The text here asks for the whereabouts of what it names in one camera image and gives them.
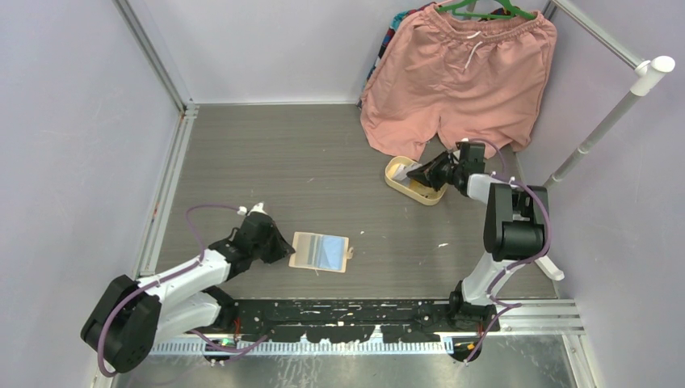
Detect beige leather card holder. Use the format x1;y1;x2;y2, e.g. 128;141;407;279
288;232;354;273

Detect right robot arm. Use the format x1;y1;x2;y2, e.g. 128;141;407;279
406;138;551;332

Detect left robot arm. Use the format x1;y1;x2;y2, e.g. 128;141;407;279
80;204;295;377

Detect white card in tray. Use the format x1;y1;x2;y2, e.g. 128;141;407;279
393;162;421;181

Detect yellow oval tray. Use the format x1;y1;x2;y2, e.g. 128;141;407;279
384;156;447;206

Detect pink shorts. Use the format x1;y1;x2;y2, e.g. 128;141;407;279
360;4;557;159

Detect green clothes hanger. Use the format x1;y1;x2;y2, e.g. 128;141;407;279
436;0;536;21

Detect colourful garment behind shorts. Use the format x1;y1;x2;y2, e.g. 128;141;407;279
361;2;436;91

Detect white clothes rack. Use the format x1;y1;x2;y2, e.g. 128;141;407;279
519;1;684;295

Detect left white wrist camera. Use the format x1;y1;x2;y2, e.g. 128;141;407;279
236;202;267;216

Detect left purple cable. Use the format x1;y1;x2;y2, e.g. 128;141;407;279
96;203;269;378

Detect purple cable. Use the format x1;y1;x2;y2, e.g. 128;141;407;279
96;203;269;378
465;139;553;365

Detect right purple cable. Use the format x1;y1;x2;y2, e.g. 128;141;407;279
465;139;553;365

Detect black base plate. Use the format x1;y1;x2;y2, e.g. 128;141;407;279
200;298;499;344

